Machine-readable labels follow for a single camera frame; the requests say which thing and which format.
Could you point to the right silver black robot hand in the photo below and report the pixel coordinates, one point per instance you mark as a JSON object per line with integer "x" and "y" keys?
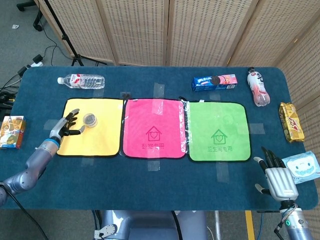
{"x": 281, "y": 181}

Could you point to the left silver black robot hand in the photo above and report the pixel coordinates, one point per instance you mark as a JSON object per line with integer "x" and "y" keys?
{"x": 58, "y": 128}

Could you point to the small round tin can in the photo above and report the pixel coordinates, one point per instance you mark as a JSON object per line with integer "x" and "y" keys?
{"x": 90, "y": 120}

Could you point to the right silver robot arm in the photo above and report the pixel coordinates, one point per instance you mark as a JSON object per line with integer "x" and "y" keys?
{"x": 297, "y": 225}

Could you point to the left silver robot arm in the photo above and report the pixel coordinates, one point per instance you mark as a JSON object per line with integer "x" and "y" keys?
{"x": 37, "y": 160}

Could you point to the orange snack box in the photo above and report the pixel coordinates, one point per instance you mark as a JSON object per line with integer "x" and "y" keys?
{"x": 12, "y": 131}

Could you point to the blue pink cookie box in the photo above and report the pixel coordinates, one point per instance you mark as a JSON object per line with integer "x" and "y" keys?
{"x": 215, "y": 82}

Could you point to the clear tape strip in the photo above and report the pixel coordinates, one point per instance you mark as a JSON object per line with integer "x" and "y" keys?
{"x": 158, "y": 90}
{"x": 50, "y": 123}
{"x": 222, "y": 172}
{"x": 257, "y": 128}
{"x": 87, "y": 162}
{"x": 153, "y": 165}

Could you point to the light blue wet wipes pack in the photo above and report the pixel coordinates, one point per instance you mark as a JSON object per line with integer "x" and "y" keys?
{"x": 303, "y": 167}

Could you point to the yellow cloth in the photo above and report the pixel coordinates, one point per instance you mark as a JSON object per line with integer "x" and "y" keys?
{"x": 105, "y": 140}

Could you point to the clear water bottle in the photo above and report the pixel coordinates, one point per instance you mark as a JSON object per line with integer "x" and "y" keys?
{"x": 85, "y": 81}

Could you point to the yellow snack bag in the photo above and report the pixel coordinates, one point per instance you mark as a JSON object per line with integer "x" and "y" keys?
{"x": 291, "y": 122}

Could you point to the white power strip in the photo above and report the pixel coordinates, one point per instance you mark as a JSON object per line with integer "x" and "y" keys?
{"x": 35, "y": 64}

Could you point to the pink cloth with house print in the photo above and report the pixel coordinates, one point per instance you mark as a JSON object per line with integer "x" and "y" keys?
{"x": 140, "y": 120}

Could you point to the green cloth with house print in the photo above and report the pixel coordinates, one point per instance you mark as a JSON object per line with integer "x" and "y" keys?
{"x": 225, "y": 117}

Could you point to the black tripod stand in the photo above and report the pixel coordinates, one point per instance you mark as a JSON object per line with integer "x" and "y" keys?
{"x": 65, "y": 37}

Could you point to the pink drink bottle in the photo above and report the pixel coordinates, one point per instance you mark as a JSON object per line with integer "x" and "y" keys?
{"x": 258, "y": 87}

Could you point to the wicker folding screen panel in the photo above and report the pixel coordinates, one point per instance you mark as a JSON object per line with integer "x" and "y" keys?
{"x": 82, "y": 27}
{"x": 308, "y": 75}
{"x": 207, "y": 30}
{"x": 137, "y": 30}
{"x": 275, "y": 30}

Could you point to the blue table mat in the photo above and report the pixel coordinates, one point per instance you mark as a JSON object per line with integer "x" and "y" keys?
{"x": 150, "y": 185}

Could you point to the black office chair base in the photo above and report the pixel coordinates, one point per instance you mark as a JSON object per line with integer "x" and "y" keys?
{"x": 38, "y": 21}

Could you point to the grey robot torso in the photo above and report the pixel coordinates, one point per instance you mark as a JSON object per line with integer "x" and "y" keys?
{"x": 150, "y": 225}

